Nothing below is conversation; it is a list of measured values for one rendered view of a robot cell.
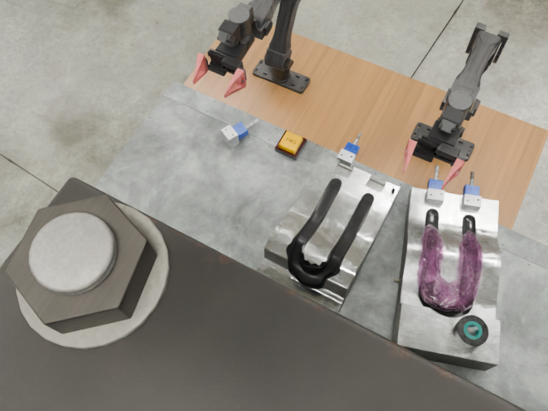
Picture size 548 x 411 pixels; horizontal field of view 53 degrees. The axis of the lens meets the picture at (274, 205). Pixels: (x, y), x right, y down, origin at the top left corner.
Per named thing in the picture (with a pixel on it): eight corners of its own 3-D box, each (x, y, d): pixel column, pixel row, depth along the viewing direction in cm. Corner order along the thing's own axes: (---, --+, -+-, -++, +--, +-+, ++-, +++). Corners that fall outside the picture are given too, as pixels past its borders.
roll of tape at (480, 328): (448, 335, 146) (451, 333, 143) (463, 311, 149) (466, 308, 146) (475, 354, 144) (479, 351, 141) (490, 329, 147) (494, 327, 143)
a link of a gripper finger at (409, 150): (426, 174, 130) (440, 143, 133) (397, 161, 132) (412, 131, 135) (420, 187, 136) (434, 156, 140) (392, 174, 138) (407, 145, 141)
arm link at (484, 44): (476, 108, 137) (515, 21, 148) (442, 95, 139) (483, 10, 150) (463, 134, 148) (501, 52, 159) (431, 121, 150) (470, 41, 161)
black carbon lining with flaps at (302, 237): (331, 178, 172) (333, 164, 163) (378, 201, 168) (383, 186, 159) (277, 274, 160) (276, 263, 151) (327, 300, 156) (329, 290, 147)
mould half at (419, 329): (408, 194, 176) (415, 178, 166) (492, 208, 173) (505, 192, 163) (391, 352, 156) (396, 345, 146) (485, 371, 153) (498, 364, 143)
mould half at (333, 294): (321, 166, 181) (323, 145, 169) (395, 200, 175) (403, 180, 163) (245, 298, 164) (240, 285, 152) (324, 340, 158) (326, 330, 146)
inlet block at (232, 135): (254, 119, 190) (254, 110, 185) (262, 129, 188) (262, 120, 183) (223, 138, 187) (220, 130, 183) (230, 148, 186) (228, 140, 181)
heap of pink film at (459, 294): (420, 223, 166) (425, 212, 158) (480, 232, 163) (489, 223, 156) (411, 307, 155) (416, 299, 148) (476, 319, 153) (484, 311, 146)
